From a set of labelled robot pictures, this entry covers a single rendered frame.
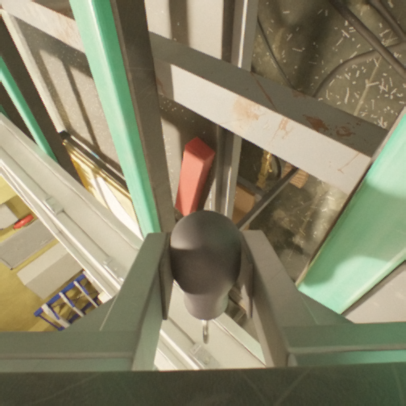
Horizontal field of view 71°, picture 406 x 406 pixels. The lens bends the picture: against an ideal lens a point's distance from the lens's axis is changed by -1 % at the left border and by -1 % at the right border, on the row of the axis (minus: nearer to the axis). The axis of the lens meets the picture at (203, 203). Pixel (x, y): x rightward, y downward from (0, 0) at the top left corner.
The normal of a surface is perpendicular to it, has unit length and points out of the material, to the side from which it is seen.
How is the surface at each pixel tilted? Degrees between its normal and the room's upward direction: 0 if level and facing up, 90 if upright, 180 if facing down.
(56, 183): 90
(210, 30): 0
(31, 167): 90
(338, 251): 0
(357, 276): 0
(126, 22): 90
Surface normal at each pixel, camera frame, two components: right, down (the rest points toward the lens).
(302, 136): -0.67, 0.59
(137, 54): 0.74, 0.53
